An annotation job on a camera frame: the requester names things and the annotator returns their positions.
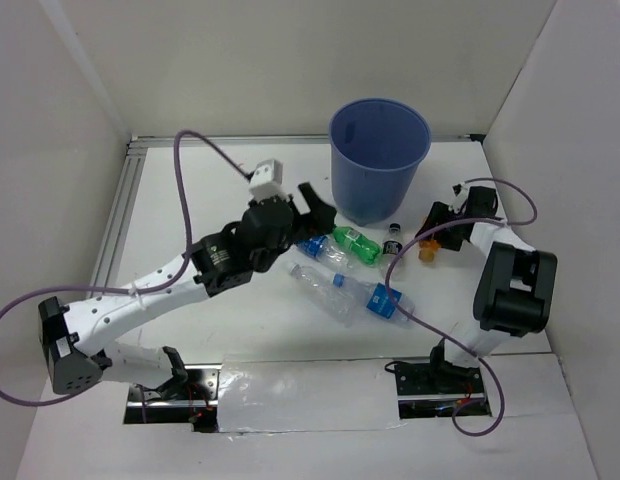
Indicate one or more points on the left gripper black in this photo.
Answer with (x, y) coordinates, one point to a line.
(321, 221)

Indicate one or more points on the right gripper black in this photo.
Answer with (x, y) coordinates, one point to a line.
(440, 213)

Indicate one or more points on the orange plastic bottle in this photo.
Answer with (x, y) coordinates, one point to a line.
(428, 250)

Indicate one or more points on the large bottle blue label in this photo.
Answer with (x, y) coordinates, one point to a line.
(324, 251)

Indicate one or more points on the clear bottle blue-white cap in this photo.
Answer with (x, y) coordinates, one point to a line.
(323, 293)

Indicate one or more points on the small bottle blue label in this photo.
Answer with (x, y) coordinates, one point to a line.
(375, 299)

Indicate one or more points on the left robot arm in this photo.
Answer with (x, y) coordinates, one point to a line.
(80, 340)

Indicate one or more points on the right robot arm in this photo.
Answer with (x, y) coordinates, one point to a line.
(513, 296)

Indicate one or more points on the blue plastic bin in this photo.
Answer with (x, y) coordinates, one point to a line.
(376, 147)

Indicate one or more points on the green plastic bottle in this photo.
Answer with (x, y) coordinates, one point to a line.
(354, 242)

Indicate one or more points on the small bottle black label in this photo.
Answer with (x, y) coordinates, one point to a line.
(391, 246)

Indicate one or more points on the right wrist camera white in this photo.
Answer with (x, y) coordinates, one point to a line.
(459, 188)

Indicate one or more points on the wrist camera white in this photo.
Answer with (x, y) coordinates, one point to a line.
(459, 188)
(266, 181)

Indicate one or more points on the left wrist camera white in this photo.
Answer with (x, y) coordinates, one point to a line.
(266, 181)

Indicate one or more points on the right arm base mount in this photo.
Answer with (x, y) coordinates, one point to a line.
(424, 394)

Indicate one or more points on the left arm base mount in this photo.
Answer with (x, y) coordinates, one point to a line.
(189, 397)

